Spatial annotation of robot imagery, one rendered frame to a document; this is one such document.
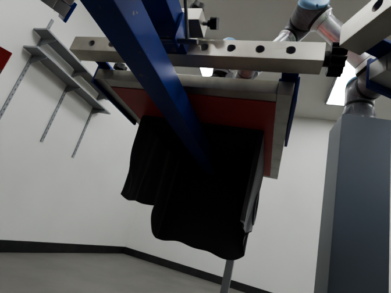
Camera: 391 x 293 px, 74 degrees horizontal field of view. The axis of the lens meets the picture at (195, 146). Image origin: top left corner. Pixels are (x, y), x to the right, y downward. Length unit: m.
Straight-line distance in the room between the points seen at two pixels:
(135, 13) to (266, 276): 4.21
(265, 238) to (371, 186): 3.38
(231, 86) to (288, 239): 3.89
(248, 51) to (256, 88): 0.10
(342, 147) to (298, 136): 3.72
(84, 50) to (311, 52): 0.60
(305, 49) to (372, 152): 0.66
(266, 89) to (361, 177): 0.61
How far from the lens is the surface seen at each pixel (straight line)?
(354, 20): 0.62
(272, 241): 4.44
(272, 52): 0.65
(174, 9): 0.62
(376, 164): 1.20
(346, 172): 1.15
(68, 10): 1.00
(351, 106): 1.34
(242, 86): 0.70
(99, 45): 0.84
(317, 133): 4.95
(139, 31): 0.49
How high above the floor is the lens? 0.58
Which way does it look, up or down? 18 degrees up
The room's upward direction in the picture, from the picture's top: 15 degrees clockwise
